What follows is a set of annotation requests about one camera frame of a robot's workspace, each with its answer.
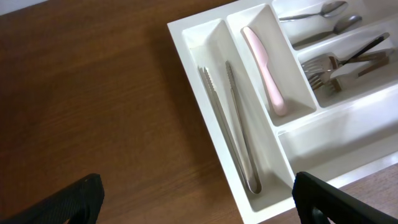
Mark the long steel tongs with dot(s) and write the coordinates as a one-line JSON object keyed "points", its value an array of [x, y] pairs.
{"points": [[232, 127]]}

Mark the thin small steel fork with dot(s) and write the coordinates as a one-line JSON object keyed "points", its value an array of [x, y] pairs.
{"points": [[367, 47]]}

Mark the small steel teaspoon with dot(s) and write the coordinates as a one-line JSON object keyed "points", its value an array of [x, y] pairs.
{"points": [[331, 9], [342, 25]]}

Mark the white plastic cutlery tray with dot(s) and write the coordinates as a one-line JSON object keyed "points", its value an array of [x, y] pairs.
{"points": [[337, 137]]}

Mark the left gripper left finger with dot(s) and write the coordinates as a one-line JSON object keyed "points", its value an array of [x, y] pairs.
{"points": [[77, 203]]}

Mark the pink plastic knife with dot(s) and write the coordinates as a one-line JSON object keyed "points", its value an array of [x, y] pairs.
{"points": [[261, 58]]}

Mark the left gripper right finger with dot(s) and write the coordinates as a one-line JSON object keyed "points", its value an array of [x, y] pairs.
{"points": [[319, 202]]}

